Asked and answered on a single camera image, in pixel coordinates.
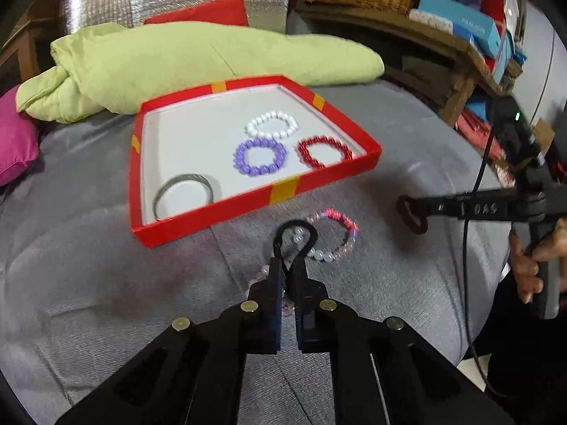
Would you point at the wooden shelf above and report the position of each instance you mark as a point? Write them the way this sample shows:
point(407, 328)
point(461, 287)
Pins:
point(443, 48)

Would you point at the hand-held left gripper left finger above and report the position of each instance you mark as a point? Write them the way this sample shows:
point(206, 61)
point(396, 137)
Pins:
point(271, 305)

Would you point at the blue cardboard box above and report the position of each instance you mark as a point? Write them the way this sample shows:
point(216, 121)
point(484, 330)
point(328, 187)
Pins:
point(460, 17)

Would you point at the grey bed cover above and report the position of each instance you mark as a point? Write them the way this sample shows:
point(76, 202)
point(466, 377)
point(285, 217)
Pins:
point(110, 283)

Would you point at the red cardboard box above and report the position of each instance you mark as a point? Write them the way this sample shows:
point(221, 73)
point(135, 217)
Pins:
point(199, 221)

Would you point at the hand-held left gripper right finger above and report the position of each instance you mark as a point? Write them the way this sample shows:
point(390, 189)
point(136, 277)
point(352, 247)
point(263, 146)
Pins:
point(305, 307)

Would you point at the wooden cabinet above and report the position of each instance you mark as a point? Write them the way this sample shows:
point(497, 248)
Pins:
point(26, 48)

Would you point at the magenta cushion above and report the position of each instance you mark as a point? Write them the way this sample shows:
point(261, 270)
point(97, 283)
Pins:
point(15, 141)

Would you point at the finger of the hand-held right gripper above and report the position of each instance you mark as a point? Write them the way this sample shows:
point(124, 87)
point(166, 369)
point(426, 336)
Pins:
point(436, 208)

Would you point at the red cushion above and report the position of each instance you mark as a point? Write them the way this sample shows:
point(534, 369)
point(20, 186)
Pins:
point(208, 13)

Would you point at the silver bangle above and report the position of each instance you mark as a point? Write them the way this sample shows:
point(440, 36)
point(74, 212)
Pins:
point(188, 177)

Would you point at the person's right hand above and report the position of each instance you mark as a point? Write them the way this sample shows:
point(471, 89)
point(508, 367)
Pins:
point(522, 274)

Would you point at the light green blanket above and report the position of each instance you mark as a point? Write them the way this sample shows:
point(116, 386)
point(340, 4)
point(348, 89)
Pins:
point(177, 62)

